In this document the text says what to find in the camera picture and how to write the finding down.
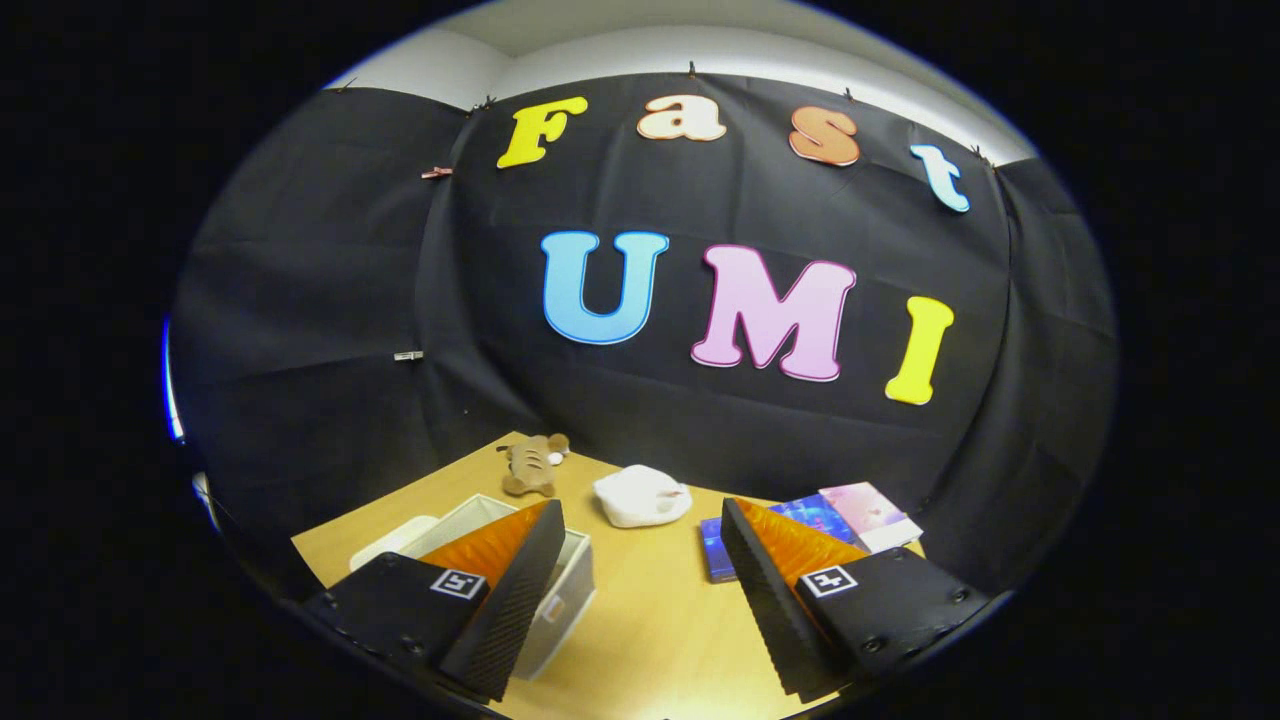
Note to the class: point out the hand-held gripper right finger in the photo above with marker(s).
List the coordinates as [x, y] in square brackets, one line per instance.
[770, 610]

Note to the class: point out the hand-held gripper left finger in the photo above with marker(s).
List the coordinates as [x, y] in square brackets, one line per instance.
[515, 600]

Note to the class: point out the grey fabric storage box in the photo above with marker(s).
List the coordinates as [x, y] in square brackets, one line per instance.
[570, 590]

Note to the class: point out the dark blue book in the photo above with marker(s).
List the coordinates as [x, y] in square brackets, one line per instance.
[715, 550]

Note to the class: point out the brown plush toy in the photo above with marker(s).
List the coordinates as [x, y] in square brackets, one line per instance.
[530, 465]

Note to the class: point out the pink cover book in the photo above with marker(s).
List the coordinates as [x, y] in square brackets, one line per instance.
[870, 515]

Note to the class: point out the white plush toy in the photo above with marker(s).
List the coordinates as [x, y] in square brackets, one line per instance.
[640, 497]

